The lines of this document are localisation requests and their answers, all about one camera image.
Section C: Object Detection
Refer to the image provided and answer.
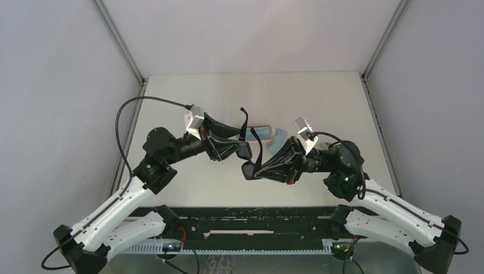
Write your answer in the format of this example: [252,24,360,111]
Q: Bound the black sunglasses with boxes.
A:
[236,107,263,180]

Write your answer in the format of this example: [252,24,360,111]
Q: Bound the pink glasses case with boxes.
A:
[245,126,273,143]

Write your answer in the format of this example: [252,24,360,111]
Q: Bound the light blue cloth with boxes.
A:
[245,126,272,141]
[267,128,288,155]

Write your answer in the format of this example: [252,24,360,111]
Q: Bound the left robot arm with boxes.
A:
[53,114,247,273]

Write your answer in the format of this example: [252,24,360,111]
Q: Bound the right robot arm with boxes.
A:
[253,137,462,273]

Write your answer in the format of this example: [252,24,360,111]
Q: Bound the patterned glasses case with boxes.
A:
[318,142,331,150]

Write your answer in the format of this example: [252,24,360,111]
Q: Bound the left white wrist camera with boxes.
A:
[184,105,205,140]

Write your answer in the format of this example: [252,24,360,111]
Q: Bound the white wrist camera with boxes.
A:
[293,117,318,155]
[184,105,205,140]

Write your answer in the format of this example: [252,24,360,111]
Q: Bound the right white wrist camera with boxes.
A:
[293,117,318,155]

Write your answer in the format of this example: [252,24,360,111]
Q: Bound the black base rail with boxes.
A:
[124,205,369,251]

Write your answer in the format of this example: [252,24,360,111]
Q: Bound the aluminium frame rail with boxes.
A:
[84,215,430,256]

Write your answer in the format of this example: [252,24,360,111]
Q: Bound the left black camera cable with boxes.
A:
[41,96,194,271]

